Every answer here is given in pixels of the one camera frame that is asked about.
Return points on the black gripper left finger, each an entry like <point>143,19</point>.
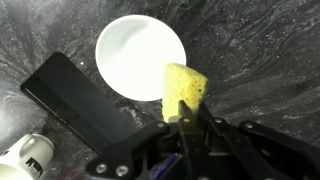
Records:
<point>133,146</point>

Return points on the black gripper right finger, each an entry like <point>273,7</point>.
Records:
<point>266,150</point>

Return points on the yellow kitchen sponge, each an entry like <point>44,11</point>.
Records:
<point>181,83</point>

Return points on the white ceramic bowl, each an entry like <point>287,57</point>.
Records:
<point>136,53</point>

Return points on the black rectangular tray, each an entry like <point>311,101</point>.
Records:
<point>76,103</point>

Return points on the white mug with black print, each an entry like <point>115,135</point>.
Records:
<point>23,156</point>

